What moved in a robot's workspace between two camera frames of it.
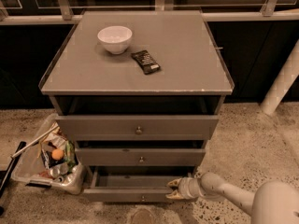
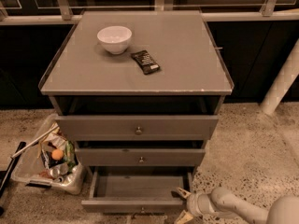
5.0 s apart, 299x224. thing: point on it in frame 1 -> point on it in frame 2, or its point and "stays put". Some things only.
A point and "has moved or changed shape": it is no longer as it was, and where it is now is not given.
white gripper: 186,188 -> 193,203
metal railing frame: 64,13 stays put
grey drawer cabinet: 139,92 stays put
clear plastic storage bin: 50,160 stays put
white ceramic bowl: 115,38 stays put
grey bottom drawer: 133,184 has moved or changed shape
